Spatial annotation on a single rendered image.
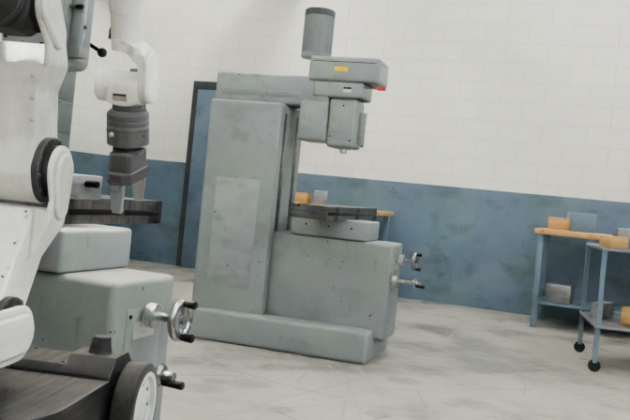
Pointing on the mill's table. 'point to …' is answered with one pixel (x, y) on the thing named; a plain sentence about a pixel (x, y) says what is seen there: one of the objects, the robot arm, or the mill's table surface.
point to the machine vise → (85, 187)
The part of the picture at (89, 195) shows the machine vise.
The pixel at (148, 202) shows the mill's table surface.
